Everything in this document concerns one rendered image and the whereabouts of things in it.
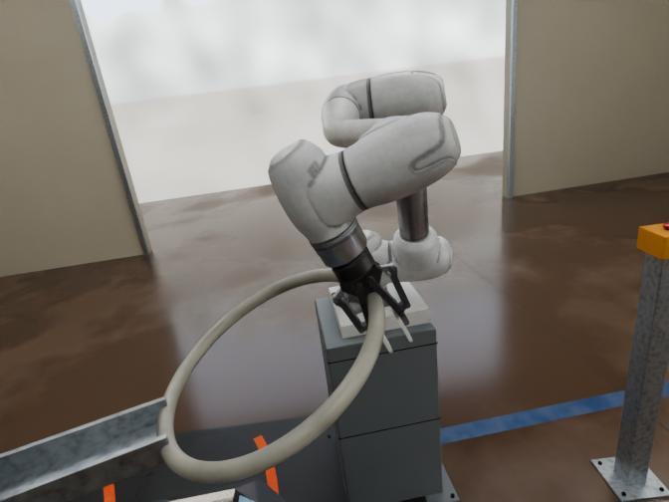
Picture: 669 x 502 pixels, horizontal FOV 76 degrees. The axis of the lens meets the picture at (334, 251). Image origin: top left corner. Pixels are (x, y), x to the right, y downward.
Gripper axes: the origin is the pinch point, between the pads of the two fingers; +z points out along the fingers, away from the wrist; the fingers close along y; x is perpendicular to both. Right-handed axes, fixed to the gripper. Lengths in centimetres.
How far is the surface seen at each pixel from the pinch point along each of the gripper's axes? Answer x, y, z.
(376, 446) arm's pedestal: -46, 31, 83
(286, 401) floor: -120, 80, 106
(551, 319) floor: -150, -89, 179
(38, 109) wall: -470, 238, -121
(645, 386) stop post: -32, -67, 103
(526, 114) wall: -460, -267, 167
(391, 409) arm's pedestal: -47, 18, 71
